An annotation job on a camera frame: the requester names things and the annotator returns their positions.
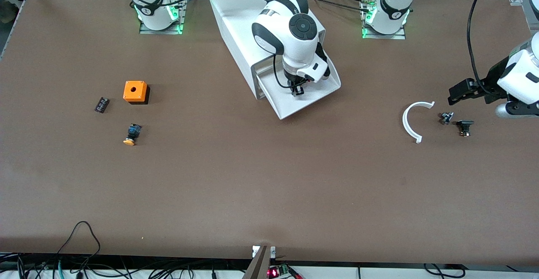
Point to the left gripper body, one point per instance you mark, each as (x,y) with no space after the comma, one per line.
(492,83)

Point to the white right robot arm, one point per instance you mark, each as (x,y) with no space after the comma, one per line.
(290,30)

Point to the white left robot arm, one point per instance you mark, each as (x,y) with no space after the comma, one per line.
(396,5)

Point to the black flat-cap push button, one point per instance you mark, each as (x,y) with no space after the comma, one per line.
(465,125)

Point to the yellow mushroom push button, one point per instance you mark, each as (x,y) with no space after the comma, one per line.
(132,135)

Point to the white curved plastic arc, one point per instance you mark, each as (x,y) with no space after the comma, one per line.
(406,123)

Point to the orange box with hole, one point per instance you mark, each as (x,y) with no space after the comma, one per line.
(134,91)

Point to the circuit board with red light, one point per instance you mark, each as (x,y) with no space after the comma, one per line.
(278,271)

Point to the small black terminal block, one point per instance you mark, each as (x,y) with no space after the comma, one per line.
(101,104)

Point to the small black silver switch part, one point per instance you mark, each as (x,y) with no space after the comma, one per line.
(446,117)

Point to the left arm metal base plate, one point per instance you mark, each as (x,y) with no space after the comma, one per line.
(387,36)

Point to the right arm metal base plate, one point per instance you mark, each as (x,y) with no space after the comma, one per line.
(182,17)

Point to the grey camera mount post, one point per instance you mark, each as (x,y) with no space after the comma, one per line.
(259,266)

